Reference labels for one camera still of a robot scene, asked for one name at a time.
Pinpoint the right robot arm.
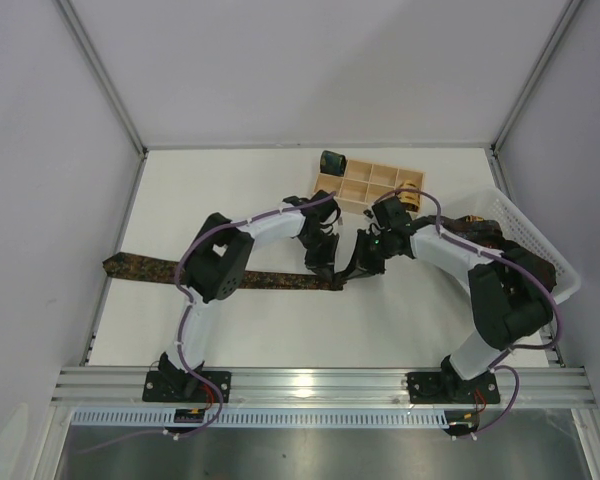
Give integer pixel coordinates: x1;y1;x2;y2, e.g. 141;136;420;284
336;196;557;401

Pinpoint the pile of dark ties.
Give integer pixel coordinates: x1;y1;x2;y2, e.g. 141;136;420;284
419;213;556;291

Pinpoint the wooden compartment box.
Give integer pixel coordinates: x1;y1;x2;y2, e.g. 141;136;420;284
313;157;426;215

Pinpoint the rolled gold patterned tie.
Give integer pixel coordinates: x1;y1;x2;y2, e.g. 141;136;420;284
396;179;422;213

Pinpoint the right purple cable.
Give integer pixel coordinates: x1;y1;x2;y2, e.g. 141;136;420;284
372;188;564;441

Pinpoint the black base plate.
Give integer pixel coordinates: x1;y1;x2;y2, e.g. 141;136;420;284
141;370;231;403
406;371;501;405

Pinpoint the rolled dark green tie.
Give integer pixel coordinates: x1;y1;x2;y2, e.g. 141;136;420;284
319;150;347;177

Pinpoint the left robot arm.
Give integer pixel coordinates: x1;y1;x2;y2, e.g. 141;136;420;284
158;190;341;400

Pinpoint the white plastic basket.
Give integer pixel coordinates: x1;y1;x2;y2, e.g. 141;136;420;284
439;186;581;304

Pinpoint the dark key-patterned tie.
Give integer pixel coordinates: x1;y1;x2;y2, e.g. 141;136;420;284
102;252;344;292

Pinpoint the aluminium mounting rail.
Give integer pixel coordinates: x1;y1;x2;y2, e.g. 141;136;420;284
52;366;597;409

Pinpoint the white slotted cable duct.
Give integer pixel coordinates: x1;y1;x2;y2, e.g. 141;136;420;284
72;407;454;429

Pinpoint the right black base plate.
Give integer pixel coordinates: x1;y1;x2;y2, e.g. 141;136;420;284
406;371;501;405

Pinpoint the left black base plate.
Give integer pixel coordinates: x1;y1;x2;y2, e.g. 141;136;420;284
141;370;231;403

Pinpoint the purple cable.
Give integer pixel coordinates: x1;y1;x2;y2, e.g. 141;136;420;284
372;188;564;441
77;192;337;454

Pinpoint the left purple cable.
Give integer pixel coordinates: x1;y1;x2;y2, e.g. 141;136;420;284
77;192;337;454

